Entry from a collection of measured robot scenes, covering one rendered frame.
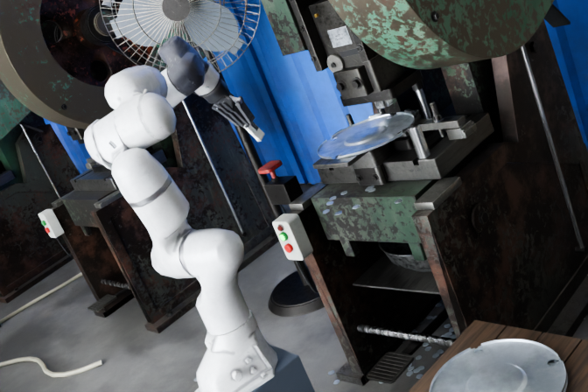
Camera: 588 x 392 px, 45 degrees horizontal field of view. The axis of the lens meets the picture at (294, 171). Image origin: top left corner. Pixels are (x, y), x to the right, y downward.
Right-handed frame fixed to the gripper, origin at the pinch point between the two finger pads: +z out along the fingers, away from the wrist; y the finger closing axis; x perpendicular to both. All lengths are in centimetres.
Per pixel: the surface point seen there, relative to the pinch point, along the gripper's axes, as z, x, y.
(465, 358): 35, -48, 72
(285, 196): 18.1, -11.9, 5.1
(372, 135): 11.7, 3.2, 37.2
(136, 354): 71, -54, -113
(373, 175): 19.6, -4.8, 35.6
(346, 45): -8.6, 19.1, 34.7
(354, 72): -3.3, 13.3, 36.9
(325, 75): 76, 113, -92
